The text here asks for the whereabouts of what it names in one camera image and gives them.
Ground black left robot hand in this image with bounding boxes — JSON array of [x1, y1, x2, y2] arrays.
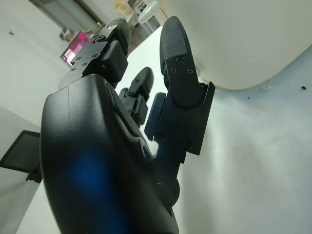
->
[[40, 16, 216, 234]]

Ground white toaster lever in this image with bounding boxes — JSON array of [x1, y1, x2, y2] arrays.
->
[[138, 0, 160, 24]]

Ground cream white two-slot toaster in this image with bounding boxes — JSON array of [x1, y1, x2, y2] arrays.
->
[[160, 0, 312, 91]]

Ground black monitor on stand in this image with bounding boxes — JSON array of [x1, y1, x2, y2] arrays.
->
[[0, 130, 42, 183]]

